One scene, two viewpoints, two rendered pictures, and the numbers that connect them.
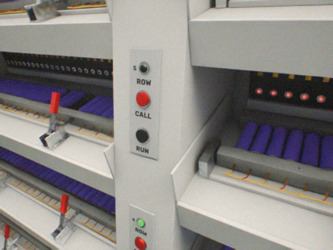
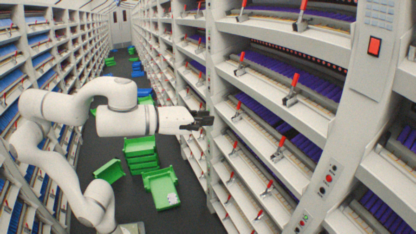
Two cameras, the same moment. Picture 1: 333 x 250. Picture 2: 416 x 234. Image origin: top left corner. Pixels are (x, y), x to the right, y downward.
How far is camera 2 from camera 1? 0.30 m
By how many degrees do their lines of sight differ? 36
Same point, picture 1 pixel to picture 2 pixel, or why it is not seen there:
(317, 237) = not seen: outside the picture
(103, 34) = (321, 139)
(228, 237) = not seen: outside the picture
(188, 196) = (330, 217)
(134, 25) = (336, 148)
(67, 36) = (301, 126)
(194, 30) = (360, 168)
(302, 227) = not seen: outside the picture
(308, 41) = (392, 198)
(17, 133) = (256, 142)
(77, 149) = (287, 169)
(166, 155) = (328, 202)
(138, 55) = (334, 161)
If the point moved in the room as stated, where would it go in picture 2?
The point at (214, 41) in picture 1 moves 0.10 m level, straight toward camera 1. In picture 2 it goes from (365, 176) to (355, 209)
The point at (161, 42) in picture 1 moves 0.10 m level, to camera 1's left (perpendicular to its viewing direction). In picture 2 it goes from (345, 163) to (304, 148)
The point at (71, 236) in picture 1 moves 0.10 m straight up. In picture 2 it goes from (268, 198) to (274, 181)
